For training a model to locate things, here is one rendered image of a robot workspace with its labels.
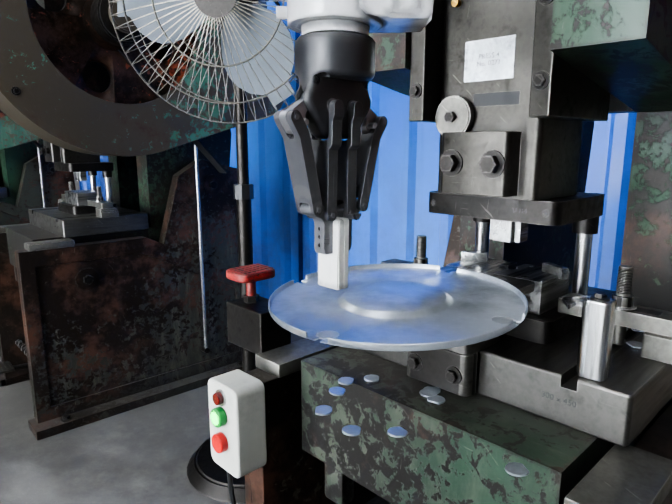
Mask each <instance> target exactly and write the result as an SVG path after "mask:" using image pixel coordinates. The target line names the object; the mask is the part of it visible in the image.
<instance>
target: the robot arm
mask: <svg viewBox="0 0 672 504"><path fill-rule="evenodd" d="M433 5H434V0H287V6H277V7H276V16H277V19H287V22H288V26H289V28H291V29H293V30H295V31H297V32H300V33H302V35H301V36H299V37H298V38H297V40H295V76H296V78H297V79H299V87H298V90H297V92H296V95H295V103H294V104H292V105H291V106H290V107H289V108H288V109H286V110H284V111H277V112H275V114H274V121H275V123H276V125H277V127H278V129H279V131H280V133H281V135H282V137H283V140H284V145H285V151H286V156H287V161H288V166H289V171H290V176H291V181H292V187H293V192H294V197H295V202H296V207H297V211H298V213H300V214H304V215H306V216H307V217H308V218H311V219H313V220H314V237H315V238H314V241H315V242H314V248H315V251H316V253H318V284H319V285H321V286H324V287H328V288H331V289H335V290H341V289H346V288H347V287H348V251H349V250H350V249H351V246H352V240H351V239H352V220H359V219H360V217H361V213H359V212H360V211H366V210H367V208H368V204H369V199H370V194H371V188H372V183H373V177H374V172H375V166H376V161H377V155H378V150H379V144H380V139H381V137H382V135H383V133H384V131H385V128H386V126H387V118H386V117H385V116H377V115H376V114H375V113H374V112H373V110H372V109H371V108H370V107H371V99H370V96H369V93H368V84H369V82H370V80H372V79H373V78H374V76H375V53H376V42H375V41H374V39H373V38H372V37H370V36H369V33H404V32H421V31H422V30H423V28H424V27H425V26H426V25H427V24H428V23H429V22H430V21H431V20H432V13H433ZM307 126H308V128H307ZM321 139H327V140H321ZM342 139H347V140H346V141H342ZM357 198H358V199H357Z"/></svg>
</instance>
